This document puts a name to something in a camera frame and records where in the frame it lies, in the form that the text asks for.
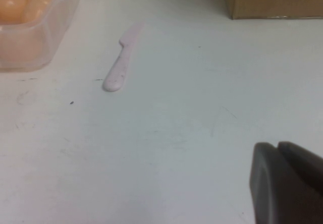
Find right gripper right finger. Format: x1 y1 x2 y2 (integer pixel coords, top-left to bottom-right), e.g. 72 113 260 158
277 141 323 192

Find clear plastic egg box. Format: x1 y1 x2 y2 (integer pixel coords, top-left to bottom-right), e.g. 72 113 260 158
0 0 81 72

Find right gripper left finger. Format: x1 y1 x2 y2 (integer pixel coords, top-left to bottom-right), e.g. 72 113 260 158
249 141 323 224

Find pink plastic knife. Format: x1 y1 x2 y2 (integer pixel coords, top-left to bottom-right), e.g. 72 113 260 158
102 21 146 93

